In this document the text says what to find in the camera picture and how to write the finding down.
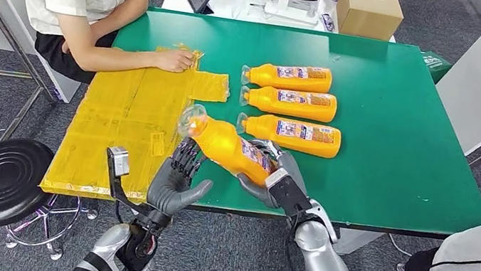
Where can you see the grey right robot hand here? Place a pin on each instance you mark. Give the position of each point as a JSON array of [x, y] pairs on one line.
[[293, 166]]

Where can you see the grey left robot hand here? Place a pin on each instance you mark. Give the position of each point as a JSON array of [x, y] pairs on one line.
[[170, 188]]

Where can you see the person's right hand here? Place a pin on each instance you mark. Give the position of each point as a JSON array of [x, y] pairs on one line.
[[173, 61]]

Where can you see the orange plastic bottle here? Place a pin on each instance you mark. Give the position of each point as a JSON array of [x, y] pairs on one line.
[[296, 144], [291, 83], [292, 109], [224, 148]]

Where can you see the person's left forearm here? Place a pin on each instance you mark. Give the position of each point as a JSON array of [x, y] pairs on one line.
[[129, 3]]

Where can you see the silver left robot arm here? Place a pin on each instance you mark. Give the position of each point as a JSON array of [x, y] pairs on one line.
[[109, 248]]

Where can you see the yellow taped cardboard mat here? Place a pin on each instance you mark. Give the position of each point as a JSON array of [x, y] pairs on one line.
[[118, 125]]

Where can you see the white table leg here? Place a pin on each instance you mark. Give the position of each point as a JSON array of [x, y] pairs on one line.
[[358, 241]]

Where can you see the green bin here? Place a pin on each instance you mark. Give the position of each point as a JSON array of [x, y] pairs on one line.
[[434, 64]]

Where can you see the white power strip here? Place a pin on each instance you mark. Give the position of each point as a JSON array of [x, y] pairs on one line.
[[289, 13]]

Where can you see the purple packet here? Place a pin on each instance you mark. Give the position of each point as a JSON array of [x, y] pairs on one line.
[[328, 22]]

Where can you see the brown cardboard box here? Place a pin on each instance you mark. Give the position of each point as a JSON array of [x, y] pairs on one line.
[[368, 13]]

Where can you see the black round stool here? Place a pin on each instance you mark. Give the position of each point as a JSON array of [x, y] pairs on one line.
[[0, 182]]

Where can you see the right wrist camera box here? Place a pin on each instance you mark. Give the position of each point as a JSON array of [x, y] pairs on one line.
[[291, 196]]

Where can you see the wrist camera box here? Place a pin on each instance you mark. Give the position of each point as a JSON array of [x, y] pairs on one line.
[[291, 196], [118, 161]]

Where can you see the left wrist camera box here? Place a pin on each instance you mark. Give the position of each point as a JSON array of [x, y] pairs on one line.
[[118, 161]]

